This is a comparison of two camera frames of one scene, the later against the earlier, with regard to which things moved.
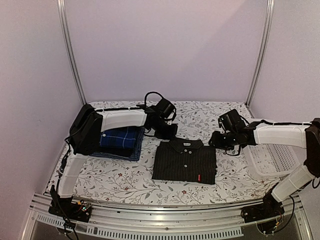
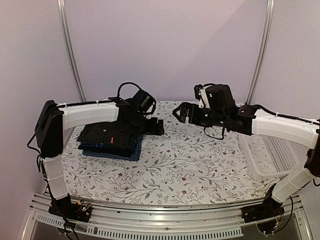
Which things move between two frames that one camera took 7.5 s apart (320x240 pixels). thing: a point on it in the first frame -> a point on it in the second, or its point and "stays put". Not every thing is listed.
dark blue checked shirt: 140,132 stays put
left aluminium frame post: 63,26 stays put
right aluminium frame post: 263,51 stays put
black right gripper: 215,142 -> 185,106
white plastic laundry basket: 274,161 stays put
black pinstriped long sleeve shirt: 185,159 -> 113,133
